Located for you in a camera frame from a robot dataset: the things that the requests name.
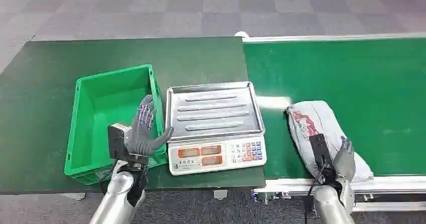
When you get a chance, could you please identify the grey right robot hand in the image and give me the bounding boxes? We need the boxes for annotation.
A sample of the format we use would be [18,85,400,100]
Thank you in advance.
[333,136,356,181]

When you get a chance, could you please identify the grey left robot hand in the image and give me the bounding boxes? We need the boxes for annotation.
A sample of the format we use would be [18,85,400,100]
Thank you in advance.
[126,94,175,158]

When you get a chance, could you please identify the green plastic crate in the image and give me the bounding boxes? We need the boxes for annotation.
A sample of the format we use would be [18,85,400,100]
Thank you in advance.
[64,64,168,186]

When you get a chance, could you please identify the grey plastic-wrapped parcel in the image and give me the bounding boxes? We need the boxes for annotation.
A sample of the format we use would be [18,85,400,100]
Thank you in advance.
[286,100,374,183]

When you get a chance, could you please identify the white electronic weighing scale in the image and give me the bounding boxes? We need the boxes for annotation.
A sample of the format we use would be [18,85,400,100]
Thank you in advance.
[165,81,268,176]

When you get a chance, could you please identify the green conveyor belt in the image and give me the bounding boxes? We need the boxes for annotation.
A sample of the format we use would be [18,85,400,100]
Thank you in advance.
[243,38,426,180]

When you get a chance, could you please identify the dark green table mat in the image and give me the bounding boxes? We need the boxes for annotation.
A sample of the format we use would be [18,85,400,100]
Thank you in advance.
[0,37,266,194]

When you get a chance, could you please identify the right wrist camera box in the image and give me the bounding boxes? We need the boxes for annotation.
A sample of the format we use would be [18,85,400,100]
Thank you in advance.
[309,133,338,185]

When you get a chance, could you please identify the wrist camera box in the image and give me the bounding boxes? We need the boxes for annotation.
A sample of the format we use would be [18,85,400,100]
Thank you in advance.
[309,133,338,185]
[107,123,133,161]

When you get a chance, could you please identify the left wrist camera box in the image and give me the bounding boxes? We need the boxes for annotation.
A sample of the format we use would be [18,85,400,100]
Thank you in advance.
[107,123,133,161]

